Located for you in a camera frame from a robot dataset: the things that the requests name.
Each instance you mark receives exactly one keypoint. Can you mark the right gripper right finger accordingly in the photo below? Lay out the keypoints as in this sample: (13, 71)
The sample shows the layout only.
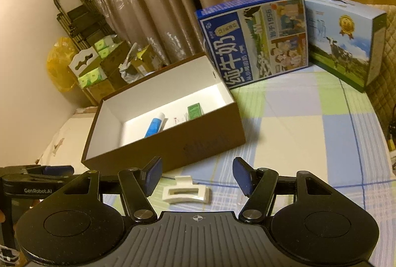
(256, 184)

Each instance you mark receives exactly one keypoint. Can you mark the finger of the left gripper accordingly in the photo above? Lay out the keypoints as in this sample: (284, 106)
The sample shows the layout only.
(49, 170)

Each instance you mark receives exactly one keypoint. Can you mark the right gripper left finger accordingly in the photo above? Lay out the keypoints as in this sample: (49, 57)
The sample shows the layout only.
(137, 185)

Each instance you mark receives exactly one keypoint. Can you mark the white hair claw clip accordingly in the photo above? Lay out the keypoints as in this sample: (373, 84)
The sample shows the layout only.
(184, 190)

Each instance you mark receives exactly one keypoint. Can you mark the blue white tube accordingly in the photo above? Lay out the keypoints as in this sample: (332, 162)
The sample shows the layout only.
(155, 125)

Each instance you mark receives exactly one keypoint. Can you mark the checked bed sheet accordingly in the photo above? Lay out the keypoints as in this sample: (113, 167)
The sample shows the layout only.
(307, 120)

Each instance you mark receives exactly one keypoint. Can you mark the brown cardboard box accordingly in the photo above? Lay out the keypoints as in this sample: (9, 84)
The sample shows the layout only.
(182, 113)

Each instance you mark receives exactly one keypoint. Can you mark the small green box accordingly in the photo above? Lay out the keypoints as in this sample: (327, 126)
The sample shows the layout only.
(194, 111)

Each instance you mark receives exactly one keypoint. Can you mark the green tissue carton stack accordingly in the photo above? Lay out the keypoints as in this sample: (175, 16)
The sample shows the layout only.
(110, 65)

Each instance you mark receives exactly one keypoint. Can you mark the yellow plastic bag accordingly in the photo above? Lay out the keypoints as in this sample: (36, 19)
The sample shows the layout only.
(57, 64)

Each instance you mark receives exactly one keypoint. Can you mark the blue milk carton box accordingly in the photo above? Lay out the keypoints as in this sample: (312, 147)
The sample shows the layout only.
(253, 40)

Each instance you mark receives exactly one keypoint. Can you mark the quilted beige headboard cushion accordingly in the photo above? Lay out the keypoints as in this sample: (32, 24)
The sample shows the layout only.
(381, 91)

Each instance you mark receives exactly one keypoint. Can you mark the cow picture milk box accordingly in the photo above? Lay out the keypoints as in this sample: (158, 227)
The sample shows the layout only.
(347, 39)

